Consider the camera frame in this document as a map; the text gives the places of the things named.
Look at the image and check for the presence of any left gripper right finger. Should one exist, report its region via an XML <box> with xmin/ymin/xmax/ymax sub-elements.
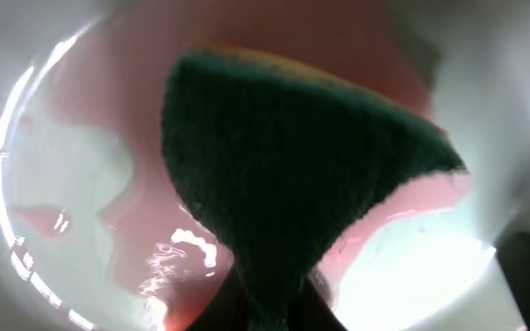
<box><xmin>287</xmin><ymin>280</ymin><xmax>347</xmax><ymax>331</ymax></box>

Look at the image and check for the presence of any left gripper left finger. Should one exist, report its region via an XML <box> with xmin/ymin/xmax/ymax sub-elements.
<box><xmin>186</xmin><ymin>268</ymin><xmax>248</xmax><ymax>331</ymax></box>

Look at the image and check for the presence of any green and yellow sponge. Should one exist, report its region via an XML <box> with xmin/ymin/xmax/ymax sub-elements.
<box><xmin>161</xmin><ymin>50</ymin><xmax>466</xmax><ymax>330</ymax></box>

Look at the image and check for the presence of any light blue plate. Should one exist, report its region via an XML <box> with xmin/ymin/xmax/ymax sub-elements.
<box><xmin>0</xmin><ymin>1</ymin><xmax>530</xmax><ymax>330</ymax></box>

